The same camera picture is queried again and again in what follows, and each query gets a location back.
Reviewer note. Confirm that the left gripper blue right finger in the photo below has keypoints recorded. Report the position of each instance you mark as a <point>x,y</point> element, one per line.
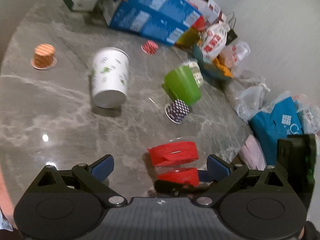
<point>217,168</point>

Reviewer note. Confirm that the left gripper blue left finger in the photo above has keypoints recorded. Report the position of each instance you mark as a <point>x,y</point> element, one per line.
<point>102,168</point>

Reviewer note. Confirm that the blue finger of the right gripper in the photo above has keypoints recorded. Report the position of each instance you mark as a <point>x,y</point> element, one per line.
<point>176,189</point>

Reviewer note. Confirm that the red banded clear plastic cup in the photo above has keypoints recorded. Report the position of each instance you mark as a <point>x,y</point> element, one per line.
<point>172,162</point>

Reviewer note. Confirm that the green plastic cup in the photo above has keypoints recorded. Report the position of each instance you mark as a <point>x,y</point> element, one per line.
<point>180,84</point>

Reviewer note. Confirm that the white floral paper cup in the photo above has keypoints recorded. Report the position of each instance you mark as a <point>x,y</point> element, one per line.
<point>110,72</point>

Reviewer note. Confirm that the clear cup with patterned band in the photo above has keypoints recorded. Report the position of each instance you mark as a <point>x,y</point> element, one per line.
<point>195,69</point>

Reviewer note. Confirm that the blue printed bag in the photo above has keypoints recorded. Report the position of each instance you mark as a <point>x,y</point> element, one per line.
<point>275,122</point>

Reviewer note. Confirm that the clear plastic bag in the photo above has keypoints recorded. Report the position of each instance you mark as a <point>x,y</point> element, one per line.
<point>249,100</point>

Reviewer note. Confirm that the navy polka dot cupcake liner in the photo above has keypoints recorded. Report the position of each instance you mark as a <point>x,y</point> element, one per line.
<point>176,111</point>

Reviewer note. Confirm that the orange snack pieces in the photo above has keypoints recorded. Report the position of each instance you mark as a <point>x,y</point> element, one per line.
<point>226,72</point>

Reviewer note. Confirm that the teal glass bowl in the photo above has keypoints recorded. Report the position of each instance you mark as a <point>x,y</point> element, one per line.
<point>208,68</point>

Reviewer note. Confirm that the plastic bag with red print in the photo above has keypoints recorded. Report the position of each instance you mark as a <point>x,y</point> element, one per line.
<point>232,55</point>

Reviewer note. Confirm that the orange polka dot cupcake liner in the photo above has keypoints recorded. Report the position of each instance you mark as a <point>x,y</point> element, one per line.
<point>44,57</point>

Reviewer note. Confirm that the red polka dot cupcake liner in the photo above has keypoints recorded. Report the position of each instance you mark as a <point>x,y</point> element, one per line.
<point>150,47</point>

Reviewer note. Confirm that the dark paper shopping bag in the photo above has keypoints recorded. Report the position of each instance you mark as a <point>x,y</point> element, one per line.
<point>231,21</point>

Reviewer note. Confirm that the red yellow box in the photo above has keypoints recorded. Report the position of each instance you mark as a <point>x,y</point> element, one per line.
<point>192,35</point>

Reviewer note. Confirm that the lower blue cardboard box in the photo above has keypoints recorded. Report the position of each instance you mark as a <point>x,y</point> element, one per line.
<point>132,18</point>

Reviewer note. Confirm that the blue cardboard box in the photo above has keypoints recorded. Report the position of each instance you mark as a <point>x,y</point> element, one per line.
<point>132,18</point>
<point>179,10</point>

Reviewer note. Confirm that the white red open carton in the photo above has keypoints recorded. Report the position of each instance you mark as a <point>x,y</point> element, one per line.
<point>209,9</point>

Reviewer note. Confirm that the small green white box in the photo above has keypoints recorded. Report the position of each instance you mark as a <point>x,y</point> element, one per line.
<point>80,5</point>

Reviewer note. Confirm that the upper blue cardboard box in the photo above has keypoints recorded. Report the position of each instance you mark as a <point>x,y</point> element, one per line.
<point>179,10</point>

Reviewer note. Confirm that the white drawstring bag red print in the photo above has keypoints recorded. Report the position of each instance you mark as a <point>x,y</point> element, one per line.
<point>213,40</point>

